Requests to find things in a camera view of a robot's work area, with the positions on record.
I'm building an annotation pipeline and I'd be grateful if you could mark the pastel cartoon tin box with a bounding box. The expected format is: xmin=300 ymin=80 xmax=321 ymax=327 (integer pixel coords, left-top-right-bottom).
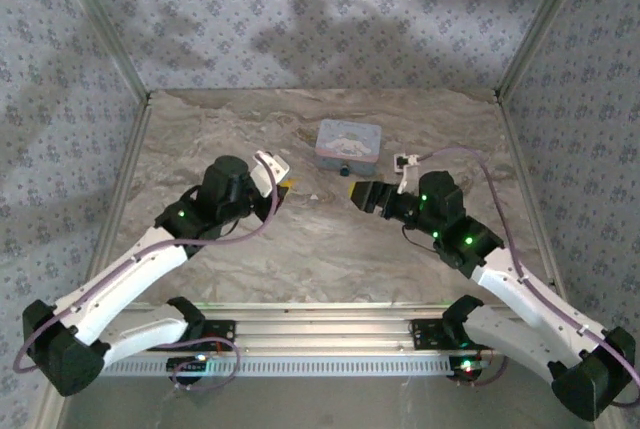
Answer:
xmin=314 ymin=118 xmax=384 ymax=173

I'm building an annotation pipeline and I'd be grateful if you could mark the black controller board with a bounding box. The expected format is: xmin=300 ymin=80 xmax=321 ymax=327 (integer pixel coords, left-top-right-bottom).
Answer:
xmin=166 ymin=355 xmax=212 ymax=386
xmin=448 ymin=354 xmax=485 ymax=384

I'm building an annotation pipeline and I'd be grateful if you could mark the aluminium table edge rail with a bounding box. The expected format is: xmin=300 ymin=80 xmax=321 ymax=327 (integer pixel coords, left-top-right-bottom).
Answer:
xmin=37 ymin=93 xmax=154 ymax=429
xmin=494 ymin=93 xmax=570 ymax=300

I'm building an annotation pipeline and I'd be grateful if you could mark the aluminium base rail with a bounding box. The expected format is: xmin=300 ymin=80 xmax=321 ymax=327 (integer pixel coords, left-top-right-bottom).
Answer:
xmin=107 ymin=302 xmax=496 ymax=351

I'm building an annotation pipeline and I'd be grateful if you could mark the white slotted cable duct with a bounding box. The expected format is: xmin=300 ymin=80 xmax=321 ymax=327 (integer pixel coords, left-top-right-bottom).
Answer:
xmin=102 ymin=358 xmax=482 ymax=379

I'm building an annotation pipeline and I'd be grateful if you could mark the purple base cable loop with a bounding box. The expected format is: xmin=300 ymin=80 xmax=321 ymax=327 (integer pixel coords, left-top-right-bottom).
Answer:
xmin=457 ymin=347 xmax=510 ymax=389
xmin=168 ymin=336 xmax=242 ymax=394

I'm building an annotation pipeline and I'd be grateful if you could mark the aluminium frame post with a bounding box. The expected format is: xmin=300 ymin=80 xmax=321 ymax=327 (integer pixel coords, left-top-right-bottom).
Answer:
xmin=48 ymin=0 xmax=152 ymax=103
xmin=493 ymin=0 xmax=599 ymax=103

